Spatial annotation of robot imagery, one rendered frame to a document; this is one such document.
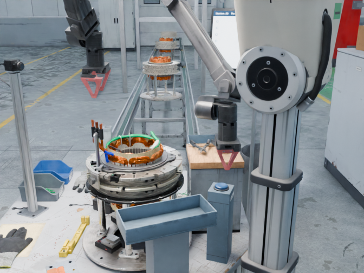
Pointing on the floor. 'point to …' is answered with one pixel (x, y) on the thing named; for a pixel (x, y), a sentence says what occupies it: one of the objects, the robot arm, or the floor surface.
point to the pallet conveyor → (126, 128)
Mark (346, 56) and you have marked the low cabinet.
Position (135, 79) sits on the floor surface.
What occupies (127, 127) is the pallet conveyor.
